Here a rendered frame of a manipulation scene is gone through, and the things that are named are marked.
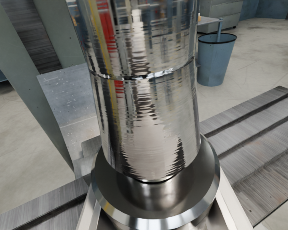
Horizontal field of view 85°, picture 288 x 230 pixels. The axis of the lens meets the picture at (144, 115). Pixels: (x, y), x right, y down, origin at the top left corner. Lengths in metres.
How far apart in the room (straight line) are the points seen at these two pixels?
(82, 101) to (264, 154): 0.48
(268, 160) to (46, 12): 0.60
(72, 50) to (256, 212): 0.54
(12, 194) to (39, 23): 1.56
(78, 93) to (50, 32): 0.17
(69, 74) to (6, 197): 1.50
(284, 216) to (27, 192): 1.90
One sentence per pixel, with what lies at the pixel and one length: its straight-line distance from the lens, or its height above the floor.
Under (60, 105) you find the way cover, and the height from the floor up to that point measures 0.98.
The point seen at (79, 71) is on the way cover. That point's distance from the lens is 0.51.
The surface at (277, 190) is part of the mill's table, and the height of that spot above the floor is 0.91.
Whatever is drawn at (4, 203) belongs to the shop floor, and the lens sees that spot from 1.84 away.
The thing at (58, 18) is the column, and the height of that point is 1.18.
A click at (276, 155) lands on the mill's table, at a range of 0.45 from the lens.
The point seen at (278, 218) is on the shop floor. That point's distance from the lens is 1.46.
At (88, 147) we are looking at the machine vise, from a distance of 0.35.
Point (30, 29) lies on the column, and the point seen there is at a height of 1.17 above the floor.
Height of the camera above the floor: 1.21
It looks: 38 degrees down
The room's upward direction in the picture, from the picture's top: 8 degrees counter-clockwise
